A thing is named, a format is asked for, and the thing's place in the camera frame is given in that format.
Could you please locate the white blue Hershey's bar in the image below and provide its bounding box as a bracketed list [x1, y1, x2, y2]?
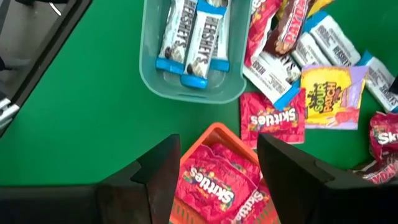
[155, 0, 198, 75]
[355, 49, 398, 114]
[242, 50, 303, 112]
[303, 11, 362, 68]
[208, 0, 233, 73]
[290, 30, 333, 68]
[180, 0, 228, 90]

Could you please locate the red Skittles bag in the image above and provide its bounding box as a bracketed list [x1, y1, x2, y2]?
[369, 111, 398, 162]
[243, 0, 283, 68]
[174, 143, 262, 223]
[229, 180, 274, 224]
[239, 88, 307, 149]

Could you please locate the brown PayDay bar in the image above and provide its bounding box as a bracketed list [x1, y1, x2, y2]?
[347, 160, 398, 187]
[266, 0, 312, 57]

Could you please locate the orange plastic basket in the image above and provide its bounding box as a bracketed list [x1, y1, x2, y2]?
[169, 122, 280, 224]

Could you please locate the green table mat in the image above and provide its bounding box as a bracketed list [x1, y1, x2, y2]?
[0, 0, 398, 187]

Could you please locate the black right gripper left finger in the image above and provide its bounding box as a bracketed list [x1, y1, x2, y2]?
[98, 133, 182, 224]

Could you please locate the yellow Sour Patch Kids bag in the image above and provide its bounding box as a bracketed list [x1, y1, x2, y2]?
[306, 0, 336, 12]
[300, 64, 370, 131]

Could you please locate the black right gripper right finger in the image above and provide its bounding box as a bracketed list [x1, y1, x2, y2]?
[256, 133, 376, 224]

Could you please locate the silver corner bracket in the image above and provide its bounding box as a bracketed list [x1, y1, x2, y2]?
[0, 98, 20, 130]

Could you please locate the teal plastic bin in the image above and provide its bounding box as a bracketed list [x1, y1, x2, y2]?
[139, 0, 252, 105]

